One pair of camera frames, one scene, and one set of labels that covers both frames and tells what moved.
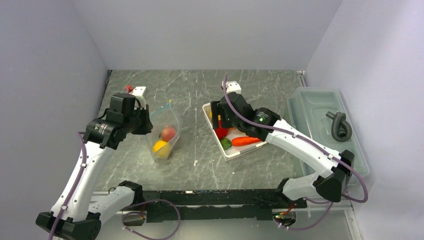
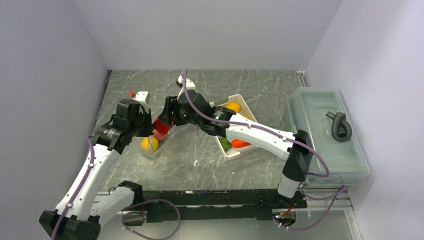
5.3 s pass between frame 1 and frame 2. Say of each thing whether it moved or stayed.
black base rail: stayed
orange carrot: stayed
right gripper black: moved
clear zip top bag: moved
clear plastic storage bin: stayed
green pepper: stayed
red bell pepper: moved
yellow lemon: moved
